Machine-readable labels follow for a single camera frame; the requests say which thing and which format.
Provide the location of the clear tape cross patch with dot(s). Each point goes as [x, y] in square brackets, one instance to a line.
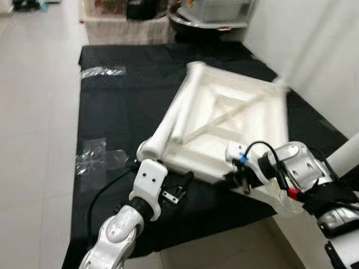
[92, 159]

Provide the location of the clear tape strip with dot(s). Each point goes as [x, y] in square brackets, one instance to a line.
[104, 72]

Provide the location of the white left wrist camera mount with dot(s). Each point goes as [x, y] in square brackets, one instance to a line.
[148, 179]

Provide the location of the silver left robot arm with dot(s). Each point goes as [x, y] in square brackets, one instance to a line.
[120, 230]

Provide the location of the beige woven bench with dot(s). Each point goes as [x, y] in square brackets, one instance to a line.
[129, 31]

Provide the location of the red printed food carton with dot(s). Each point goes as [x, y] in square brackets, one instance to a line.
[109, 7]

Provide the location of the white plastic table top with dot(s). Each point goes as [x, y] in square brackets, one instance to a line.
[224, 112]

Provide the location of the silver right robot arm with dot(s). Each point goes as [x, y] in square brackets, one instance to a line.
[297, 162]

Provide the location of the black plastic bag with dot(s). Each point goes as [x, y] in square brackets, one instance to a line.
[146, 8]

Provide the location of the black robot vacuum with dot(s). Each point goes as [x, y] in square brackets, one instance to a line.
[25, 4]

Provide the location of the black tablecloth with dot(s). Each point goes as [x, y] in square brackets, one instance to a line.
[123, 112]

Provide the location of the black metal wok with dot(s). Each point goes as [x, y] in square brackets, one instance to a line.
[202, 29]

